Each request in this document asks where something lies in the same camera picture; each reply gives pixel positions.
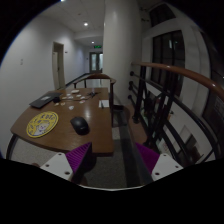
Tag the white paper notepad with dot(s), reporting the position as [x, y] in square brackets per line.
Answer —
[103, 103]

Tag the black computer mouse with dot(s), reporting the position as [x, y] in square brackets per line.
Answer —
[80, 125]

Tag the wooden chair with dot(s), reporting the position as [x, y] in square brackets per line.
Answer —
[103, 81]

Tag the small black object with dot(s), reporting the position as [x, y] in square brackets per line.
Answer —
[56, 99]

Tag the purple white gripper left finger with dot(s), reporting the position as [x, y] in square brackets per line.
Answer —
[66, 165]

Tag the black glasses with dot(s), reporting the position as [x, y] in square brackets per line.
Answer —
[92, 94]

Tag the green exit sign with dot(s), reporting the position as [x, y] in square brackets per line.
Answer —
[97, 46]

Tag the round yellow mouse pad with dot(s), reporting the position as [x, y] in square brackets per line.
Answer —
[42, 124]

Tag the white door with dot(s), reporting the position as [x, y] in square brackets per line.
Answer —
[55, 70]

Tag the white round column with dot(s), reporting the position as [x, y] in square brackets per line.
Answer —
[121, 44]

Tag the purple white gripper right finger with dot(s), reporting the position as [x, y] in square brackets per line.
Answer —
[158, 165]

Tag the dark grey laptop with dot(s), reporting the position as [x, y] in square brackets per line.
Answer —
[43, 100]

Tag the glass double door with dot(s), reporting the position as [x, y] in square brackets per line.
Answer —
[96, 62]

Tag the wooden table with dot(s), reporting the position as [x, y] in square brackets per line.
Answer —
[63, 137]

